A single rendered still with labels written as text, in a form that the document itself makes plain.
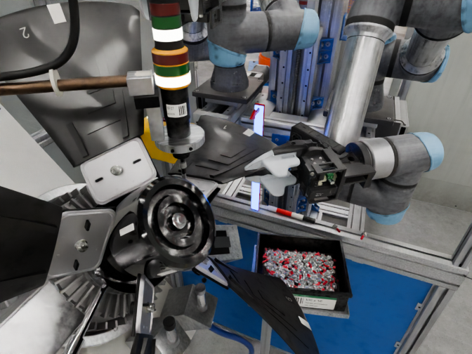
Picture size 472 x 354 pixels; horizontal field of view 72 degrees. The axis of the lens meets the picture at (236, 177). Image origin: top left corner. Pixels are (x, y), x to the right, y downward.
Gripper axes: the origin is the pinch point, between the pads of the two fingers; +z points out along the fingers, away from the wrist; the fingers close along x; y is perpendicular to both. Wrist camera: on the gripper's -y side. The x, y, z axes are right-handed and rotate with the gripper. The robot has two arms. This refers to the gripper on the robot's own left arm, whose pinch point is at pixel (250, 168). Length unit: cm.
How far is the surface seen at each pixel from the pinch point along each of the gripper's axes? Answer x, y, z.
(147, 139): 17.4, -38.4, 18.5
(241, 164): -0.2, -1.5, 1.2
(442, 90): 48, -97, -145
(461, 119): 63, -87, -157
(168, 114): -14.6, 3.6, 13.0
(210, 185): -1.7, 4.2, 7.9
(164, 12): -26.5, 2.7, 11.9
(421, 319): 54, 14, -50
